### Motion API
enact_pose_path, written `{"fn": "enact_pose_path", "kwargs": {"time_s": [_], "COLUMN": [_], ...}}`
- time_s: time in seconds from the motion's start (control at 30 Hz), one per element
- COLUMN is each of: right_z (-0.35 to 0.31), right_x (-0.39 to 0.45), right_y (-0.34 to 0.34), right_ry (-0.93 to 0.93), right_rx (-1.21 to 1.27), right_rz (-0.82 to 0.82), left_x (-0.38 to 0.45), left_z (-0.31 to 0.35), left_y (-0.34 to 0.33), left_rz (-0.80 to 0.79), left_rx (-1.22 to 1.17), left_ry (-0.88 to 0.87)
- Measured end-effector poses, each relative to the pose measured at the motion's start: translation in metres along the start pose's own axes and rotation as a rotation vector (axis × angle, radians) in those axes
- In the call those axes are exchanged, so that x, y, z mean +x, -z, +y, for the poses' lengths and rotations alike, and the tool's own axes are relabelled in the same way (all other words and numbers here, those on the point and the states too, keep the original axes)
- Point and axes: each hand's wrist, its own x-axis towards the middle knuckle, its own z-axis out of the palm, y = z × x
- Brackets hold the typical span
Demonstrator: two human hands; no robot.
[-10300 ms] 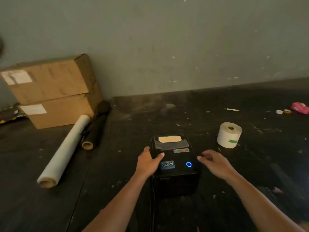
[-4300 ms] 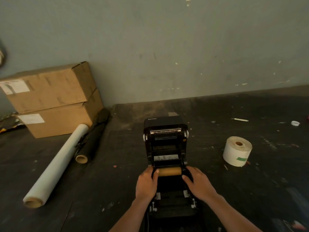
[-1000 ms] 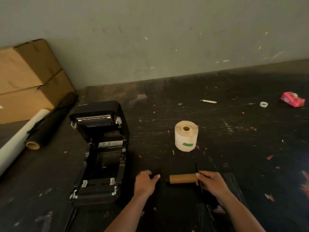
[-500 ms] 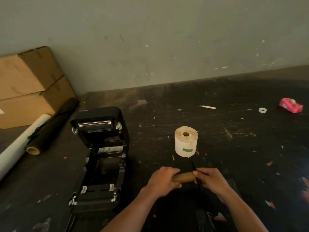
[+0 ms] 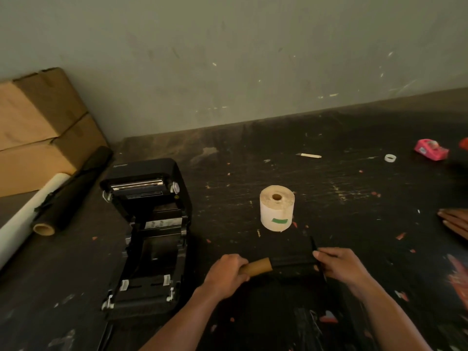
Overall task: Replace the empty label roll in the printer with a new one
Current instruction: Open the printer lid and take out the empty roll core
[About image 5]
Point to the person's right hand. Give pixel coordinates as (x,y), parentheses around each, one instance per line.
(343,266)

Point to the person's left forearm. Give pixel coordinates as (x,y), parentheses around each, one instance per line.
(183,325)

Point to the pink tape dispenser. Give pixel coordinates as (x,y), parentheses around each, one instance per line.
(431,149)

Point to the white film roll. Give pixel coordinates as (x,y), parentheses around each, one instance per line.
(22,219)

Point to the small white stick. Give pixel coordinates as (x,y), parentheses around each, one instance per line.
(309,155)

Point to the black film roll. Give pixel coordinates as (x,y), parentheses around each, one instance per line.
(73,190)

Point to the white paper roll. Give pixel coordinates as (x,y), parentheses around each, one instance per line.
(276,213)

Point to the brown cardboard core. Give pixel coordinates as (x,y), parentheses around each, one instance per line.
(259,267)

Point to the person's right forearm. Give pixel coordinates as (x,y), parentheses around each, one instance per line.
(387,321)

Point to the orange tape dispenser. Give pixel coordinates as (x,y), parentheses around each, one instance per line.
(464,143)

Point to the brown cardboard box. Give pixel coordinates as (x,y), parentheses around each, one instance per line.
(36,164)
(33,105)

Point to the black roll spindle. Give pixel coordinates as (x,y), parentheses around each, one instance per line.
(292,265)

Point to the person's left hand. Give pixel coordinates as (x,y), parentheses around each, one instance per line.
(225,275)

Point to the red printed sticker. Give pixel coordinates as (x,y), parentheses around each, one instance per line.
(460,281)

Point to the black printer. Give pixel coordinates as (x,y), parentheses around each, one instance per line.
(146,252)

